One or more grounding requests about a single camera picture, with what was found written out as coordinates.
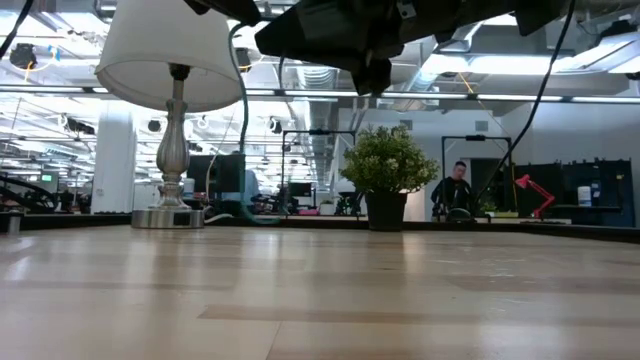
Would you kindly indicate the black ceiling-mounted device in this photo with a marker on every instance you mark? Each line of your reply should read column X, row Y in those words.
column 22, row 55

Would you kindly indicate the white building column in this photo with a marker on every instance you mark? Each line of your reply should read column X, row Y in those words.
column 114, row 165

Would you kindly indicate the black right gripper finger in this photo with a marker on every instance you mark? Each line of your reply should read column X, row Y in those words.
column 310, row 35
column 372, row 77

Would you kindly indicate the artificial plant in black pot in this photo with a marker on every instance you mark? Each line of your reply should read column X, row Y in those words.
column 387, row 160

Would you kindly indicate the red desk lamp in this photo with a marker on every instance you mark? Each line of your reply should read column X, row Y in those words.
column 522, row 181

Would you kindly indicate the black computer monitor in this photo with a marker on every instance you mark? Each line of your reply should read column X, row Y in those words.
column 220, row 172

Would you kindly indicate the black shelving unit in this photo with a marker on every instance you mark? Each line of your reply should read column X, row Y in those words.
column 610, row 185

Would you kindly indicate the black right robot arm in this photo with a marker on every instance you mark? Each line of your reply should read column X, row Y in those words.
column 475, row 12

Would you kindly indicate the teal rubber band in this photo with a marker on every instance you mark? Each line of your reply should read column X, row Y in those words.
column 245, row 130

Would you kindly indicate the black workstation frame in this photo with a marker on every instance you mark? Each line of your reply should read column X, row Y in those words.
column 475, row 137
column 320, row 132

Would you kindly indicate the white shade silver table lamp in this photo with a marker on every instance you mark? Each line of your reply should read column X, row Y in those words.
column 172, row 150

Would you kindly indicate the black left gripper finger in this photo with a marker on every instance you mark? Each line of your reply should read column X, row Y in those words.
column 230, row 10

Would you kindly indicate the black background robot arm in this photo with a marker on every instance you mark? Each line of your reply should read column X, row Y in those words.
column 30, row 197

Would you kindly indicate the white wipes canister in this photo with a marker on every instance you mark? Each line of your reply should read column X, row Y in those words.
column 584, row 196

